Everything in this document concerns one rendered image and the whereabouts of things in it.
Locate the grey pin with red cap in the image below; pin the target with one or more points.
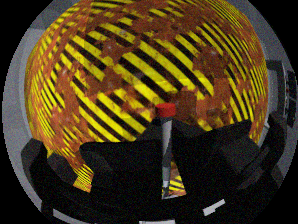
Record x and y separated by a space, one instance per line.
166 111

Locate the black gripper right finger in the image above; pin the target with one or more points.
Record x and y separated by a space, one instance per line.
194 149

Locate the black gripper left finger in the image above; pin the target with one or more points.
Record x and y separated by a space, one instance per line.
143 155

